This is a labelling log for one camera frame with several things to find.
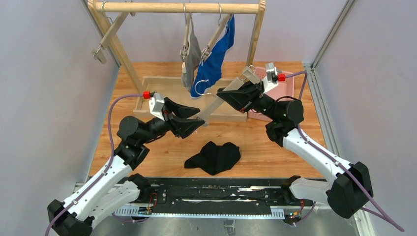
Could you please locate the wooden clip hanger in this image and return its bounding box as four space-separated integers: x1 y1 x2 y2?
87 0 136 66
192 65 260 126

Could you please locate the black underwear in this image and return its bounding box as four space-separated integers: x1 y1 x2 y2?
184 141 241 176

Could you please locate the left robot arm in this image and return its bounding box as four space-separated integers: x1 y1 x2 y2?
45 92 205 236

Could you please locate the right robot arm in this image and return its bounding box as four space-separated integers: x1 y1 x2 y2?
217 82 374 219

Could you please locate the blue underwear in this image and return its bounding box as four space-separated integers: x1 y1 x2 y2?
190 14 235 99

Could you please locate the grey underwear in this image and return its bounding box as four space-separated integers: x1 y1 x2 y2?
181 19 201 92

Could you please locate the wooden hanger with blue underwear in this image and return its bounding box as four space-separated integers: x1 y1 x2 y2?
200 3 232 65

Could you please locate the wooden hanger with grey underwear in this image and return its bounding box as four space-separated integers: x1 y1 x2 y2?
180 2 192 74

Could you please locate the empty wooden clip hanger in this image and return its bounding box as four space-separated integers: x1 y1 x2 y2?
87 0 136 66

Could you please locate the wooden clothes rack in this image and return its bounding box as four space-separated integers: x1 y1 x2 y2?
87 0 266 122

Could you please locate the pink plastic basket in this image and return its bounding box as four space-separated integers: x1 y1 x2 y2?
247 67 295 122

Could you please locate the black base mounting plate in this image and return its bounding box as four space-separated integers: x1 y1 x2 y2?
111 177 327 216

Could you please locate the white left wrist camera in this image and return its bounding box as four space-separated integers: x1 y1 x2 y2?
149 92 165 121

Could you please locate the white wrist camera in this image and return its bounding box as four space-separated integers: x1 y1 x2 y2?
149 92 165 121
262 62 278 93

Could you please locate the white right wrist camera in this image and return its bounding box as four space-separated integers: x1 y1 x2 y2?
262 62 278 93

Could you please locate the aluminium frame rail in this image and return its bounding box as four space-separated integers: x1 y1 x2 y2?
303 0 375 236

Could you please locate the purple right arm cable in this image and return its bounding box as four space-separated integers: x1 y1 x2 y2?
277 71 406 232

